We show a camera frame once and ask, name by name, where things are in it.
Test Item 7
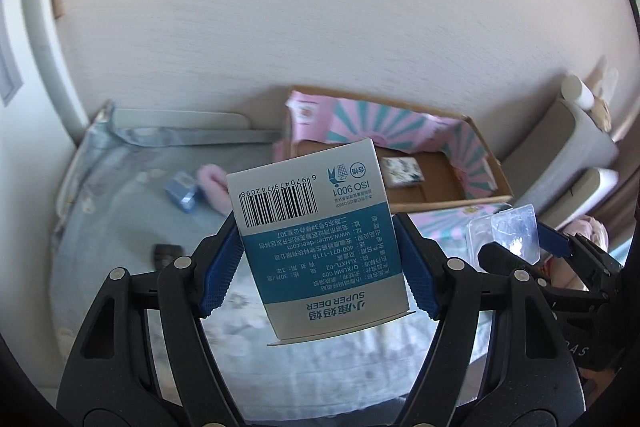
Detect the white bottle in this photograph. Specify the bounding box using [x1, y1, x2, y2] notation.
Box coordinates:
[559, 74, 597, 108]

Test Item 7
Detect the small floral patterned packet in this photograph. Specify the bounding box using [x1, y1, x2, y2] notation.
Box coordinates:
[380, 156, 425, 189]

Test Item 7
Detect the clear plastic blister pack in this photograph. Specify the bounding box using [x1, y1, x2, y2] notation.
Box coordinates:
[467, 204, 542, 266]

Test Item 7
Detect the grey padded chair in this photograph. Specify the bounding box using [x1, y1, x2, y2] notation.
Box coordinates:
[499, 98, 621, 228]

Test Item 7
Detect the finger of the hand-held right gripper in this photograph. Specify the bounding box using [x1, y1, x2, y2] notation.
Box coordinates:
[536, 223, 581, 280]
[476, 242, 551, 293]

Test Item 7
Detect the beige plush toy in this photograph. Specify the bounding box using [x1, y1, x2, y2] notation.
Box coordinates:
[585, 56, 622, 134]

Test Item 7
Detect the white bed headboard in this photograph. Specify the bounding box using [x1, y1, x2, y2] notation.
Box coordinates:
[112, 108, 254, 134]

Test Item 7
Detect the small blue box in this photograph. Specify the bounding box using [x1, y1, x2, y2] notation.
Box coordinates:
[163, 171, 199, 213]

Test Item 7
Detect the small dark object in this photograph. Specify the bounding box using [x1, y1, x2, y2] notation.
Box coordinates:
[152, 244, 182, 269]

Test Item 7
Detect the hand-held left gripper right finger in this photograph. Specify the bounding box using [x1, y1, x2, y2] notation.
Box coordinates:
[391, 212, 584, 427]

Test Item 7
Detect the cardboard box with pink lining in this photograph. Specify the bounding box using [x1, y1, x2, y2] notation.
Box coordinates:
[273, 85, 515, 253]

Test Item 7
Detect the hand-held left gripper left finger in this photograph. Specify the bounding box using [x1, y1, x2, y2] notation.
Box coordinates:
[57, 209, 251, 427]

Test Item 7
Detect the white door frame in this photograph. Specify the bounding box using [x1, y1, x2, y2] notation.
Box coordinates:
[0, 0, 93, 148]

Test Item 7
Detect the white and blue carton box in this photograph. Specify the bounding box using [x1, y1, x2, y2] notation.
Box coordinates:
[226, 139, 414, 347]

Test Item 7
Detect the pink fluffy slipper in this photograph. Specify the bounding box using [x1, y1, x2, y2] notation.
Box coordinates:
[195, 164, 236, 213]

